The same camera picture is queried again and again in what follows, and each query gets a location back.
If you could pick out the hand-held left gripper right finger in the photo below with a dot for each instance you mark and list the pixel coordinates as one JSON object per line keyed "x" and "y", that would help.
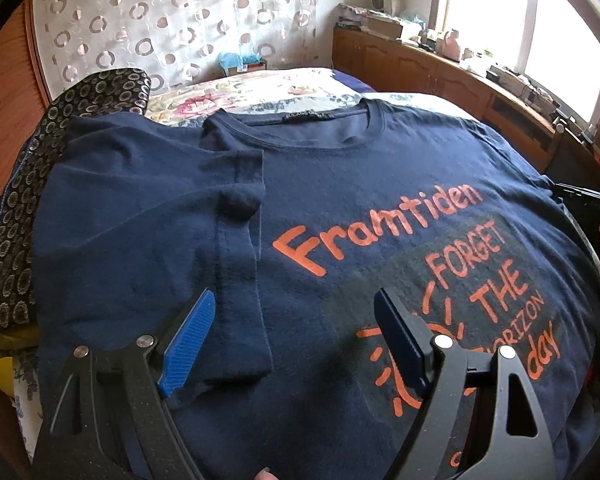
{"x": 400, "y": 340}

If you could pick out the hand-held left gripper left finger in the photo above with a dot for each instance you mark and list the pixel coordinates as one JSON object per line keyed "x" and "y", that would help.
{"x": 190, "y": 345}

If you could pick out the navy t-shirt with orange print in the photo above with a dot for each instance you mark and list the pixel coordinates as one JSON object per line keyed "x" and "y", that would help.
{"x": 355, "y": 185}

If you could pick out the window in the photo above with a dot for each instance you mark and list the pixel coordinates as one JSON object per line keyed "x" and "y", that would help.
{"x": 555, "y": 35}

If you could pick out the yellow folded blanket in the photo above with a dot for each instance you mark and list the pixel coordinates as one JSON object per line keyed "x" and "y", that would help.
{"x": 0, "y": 365}

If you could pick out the long wooden cabinet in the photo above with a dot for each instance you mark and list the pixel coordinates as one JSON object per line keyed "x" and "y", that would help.
{"x": 430, "y": 75}

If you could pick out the pink jug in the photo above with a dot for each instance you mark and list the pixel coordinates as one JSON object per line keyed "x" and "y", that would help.
{"x": 451, "y": 44}

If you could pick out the pink floral bed sheet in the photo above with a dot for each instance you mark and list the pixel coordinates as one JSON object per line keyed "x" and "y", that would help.
{"x": 190, "y": 100}

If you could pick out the navy cloth at bed head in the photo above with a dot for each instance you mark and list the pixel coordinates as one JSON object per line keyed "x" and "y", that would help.
{"x": 355, "y": 82}

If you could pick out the pile of books and boxes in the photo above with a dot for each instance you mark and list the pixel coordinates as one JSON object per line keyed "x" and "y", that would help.
{"x": 380, "y": 22}

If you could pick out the blue tissue box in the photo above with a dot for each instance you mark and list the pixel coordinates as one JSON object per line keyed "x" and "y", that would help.
{"x": 240, "y": 62}

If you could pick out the wooden headboard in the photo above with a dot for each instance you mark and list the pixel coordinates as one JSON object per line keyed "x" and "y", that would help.
{"x": 10, "y": 110}

